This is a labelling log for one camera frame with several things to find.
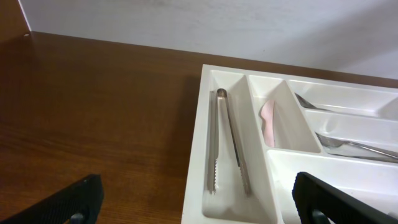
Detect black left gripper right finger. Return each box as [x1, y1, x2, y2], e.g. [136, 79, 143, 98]
[292, 172, 397, 224]

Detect steel fork in tray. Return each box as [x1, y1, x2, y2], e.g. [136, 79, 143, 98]
[323, 145, 397, 163]

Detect white plastic cutlery tray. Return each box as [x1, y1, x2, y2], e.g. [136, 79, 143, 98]
[182, 65, 397, 223]

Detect long steel tongs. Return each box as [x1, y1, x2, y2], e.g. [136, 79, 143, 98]
[211, 88, 251, 195]

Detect steel fork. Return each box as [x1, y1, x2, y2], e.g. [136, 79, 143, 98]
[323, 145, 397, 163]
[315, 133, 397, 159]

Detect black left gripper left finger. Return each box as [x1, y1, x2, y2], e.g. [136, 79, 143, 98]
[1, 174, 104, 224]

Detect large steel spoon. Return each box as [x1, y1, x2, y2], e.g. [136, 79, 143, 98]
[295, 93, 328, 111]

